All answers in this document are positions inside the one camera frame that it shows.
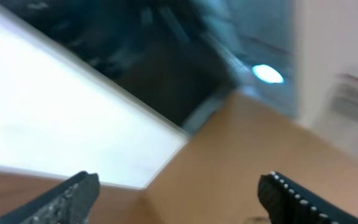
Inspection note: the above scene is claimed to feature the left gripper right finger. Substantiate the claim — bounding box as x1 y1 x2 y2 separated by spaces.
257 171 358 224

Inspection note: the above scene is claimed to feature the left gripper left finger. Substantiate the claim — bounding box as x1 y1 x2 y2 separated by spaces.
0 171 101 224

